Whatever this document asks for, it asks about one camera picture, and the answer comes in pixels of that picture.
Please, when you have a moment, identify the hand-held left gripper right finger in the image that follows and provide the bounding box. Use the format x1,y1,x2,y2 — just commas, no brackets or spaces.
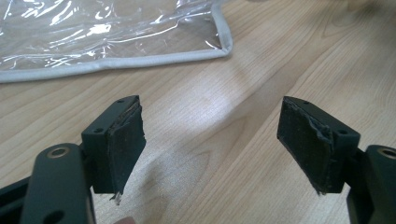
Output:
276,95,361,196

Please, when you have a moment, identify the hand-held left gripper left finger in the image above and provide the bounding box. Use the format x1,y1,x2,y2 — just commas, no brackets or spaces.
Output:
80,94,148,205

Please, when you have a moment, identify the clear plastic bag grey trim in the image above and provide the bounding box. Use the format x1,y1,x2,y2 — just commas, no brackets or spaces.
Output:
0,0,233,84

